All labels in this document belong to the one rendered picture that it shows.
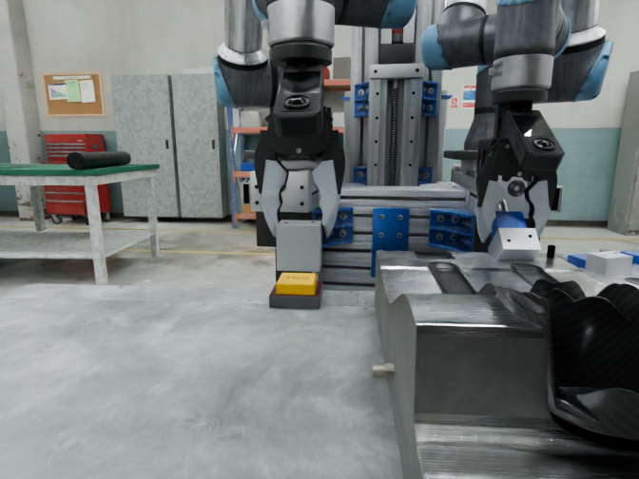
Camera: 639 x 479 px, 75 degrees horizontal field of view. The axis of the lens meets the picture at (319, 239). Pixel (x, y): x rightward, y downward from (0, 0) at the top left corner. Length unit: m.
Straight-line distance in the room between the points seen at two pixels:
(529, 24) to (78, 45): 6.87
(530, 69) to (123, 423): 0.62
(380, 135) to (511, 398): 0.92
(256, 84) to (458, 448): 0.91
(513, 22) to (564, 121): 5.77
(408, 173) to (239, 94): 0.47
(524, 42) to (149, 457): 0.62
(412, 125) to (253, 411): 0.87
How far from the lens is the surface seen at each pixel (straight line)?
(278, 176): 0.49
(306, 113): 0.40
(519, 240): 0.63
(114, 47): 6.97
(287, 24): 0.49
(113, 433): 0.44
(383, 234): 1.04
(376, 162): 1.14
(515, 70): 0.64
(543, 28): 0.66
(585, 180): 6.56
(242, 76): 1.04
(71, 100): 7.23
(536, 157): 0.57
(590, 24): 1.06
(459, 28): 0.79
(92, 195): 3.42
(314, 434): 0.40
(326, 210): 0.49
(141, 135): 6.35
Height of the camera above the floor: 1.04
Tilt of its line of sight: 12 degrees down
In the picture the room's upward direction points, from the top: straight up
